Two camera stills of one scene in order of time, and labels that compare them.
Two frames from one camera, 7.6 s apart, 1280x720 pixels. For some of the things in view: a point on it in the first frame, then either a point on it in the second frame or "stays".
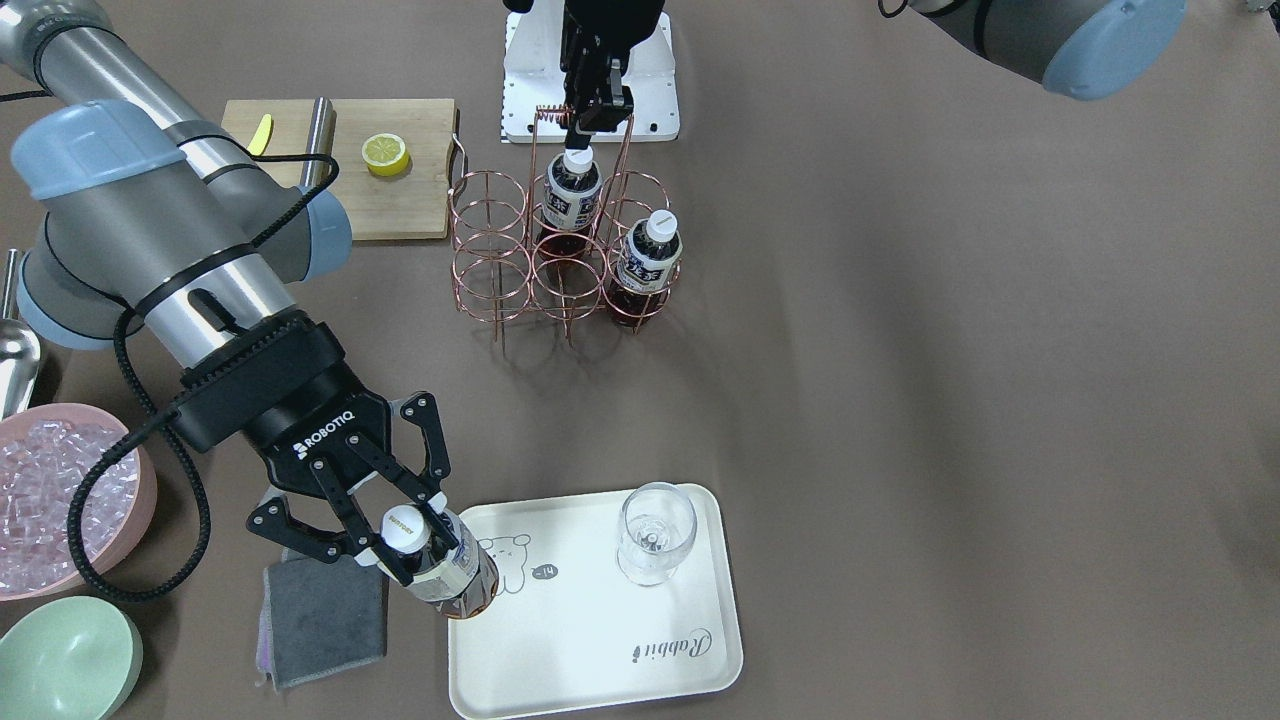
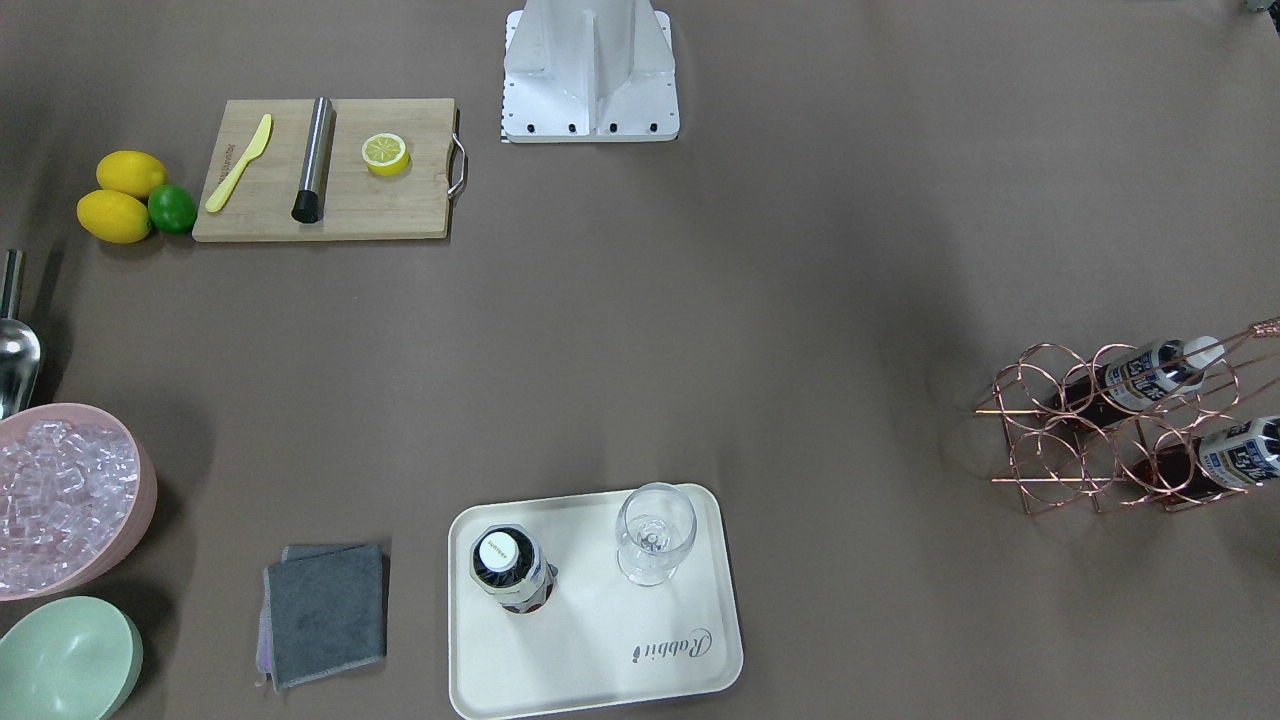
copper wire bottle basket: (579, 241) → (1114, 426)
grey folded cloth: (320, 618) stays
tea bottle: (571, 204) → (1121, 387)
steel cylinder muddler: (314, 172) stays
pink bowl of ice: (45, 450) stays
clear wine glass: (658, 523) stays
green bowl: (72, 658) stays
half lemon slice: (385, 154) stays
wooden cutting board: (394, 158) stays
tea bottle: (639, 289) → (1175, 471)
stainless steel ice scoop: (20, 354) stays
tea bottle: (460, 583) → (507, 563)
